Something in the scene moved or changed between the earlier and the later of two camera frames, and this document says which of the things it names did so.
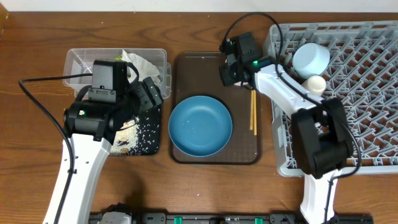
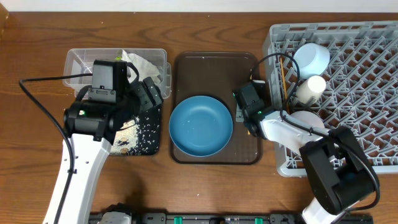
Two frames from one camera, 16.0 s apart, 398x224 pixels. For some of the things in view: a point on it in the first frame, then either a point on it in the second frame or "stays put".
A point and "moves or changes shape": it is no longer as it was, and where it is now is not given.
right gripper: [227, 79] to [239, 115]
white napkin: [145, 70] stays put
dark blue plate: [200, 126] stays put
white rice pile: [126, 138] stays put
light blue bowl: [310, 59] stays put
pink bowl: [239, 83] moves or changes shape
